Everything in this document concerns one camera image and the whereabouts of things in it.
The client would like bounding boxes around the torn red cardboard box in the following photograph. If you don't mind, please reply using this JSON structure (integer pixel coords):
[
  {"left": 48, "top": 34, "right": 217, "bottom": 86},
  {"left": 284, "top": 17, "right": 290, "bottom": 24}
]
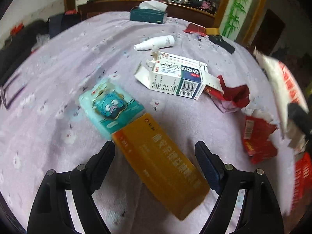
[{"left": 242, "top": 109, "right": 278, "bottom": 164}]

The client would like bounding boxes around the red paper bag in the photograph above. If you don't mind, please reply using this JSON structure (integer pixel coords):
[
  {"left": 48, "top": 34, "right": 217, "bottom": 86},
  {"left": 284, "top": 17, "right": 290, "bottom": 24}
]
[{"left": 204, "top": 75, "right": 250, "bottom": 113}]

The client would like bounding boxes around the orange cardboard box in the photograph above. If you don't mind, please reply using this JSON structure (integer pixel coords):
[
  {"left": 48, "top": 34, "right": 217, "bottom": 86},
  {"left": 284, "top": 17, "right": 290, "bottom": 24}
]
[{"left": 113, "top": 113, "right": 210, "bottom": 220}]

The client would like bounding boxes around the teal cartoon tissue pack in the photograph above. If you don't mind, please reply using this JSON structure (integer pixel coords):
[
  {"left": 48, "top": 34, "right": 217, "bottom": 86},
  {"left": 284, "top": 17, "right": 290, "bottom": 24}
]
[{"left": 79, "top": 78, "right": 145, "bottom": 139}]

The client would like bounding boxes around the white blue medicine box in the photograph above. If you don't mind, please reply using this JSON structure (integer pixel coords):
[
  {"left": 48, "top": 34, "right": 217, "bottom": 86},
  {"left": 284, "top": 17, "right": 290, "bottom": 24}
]
[{"left": 134, "top": 51, "right": 223, "bottom": 100}]

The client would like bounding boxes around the white spray bottle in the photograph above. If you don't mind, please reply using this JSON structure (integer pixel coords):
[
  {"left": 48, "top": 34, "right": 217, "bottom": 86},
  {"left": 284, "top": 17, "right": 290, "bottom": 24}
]
[{"left": 134, "top": 35, "right": 175, "bottom": 51}]

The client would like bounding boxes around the red plastic mesh basket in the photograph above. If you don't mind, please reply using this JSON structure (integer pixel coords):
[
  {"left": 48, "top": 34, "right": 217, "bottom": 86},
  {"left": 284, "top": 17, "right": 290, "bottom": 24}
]
[{"left": 291, "top": 152, "right": 311, "bottom": 211}]

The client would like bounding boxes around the floral purple tablecloth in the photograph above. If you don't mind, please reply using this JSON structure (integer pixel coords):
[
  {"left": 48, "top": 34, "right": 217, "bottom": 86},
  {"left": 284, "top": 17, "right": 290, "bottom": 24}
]
[{"left": 0, "top": 11, "right": 300, "bottom": 234}]

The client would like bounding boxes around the black flat device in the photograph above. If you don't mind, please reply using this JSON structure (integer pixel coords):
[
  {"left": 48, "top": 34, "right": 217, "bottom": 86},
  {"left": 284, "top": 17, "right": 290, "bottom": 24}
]
[{"left": 208, "top": 35, "right": 235, "bottom": 54}]

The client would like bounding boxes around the red envelope packet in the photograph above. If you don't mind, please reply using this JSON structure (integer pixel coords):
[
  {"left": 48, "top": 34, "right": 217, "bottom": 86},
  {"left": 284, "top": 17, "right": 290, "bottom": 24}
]
[{"left": 184, "top": 23, "right": 206, "bottom": 36}]

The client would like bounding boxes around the black sofa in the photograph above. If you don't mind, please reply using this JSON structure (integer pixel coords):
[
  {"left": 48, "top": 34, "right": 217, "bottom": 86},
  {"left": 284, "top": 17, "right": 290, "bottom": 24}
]
[{"left": 1, "top": 13, "right": 82, "bottom": 86}]

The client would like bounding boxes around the dark green tissue box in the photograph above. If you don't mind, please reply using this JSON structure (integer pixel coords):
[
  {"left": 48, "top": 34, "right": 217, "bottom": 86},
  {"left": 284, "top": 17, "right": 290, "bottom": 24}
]
[{"left": 129, "top": 1, "right": 168, "bottom": 24}]

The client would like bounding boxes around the wooden sideboard cabinet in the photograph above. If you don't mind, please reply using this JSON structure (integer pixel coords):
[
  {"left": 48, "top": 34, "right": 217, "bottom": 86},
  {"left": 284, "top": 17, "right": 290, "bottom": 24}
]
[{"left": 78, "top": 0, "right": 215, "bottom": 27}]

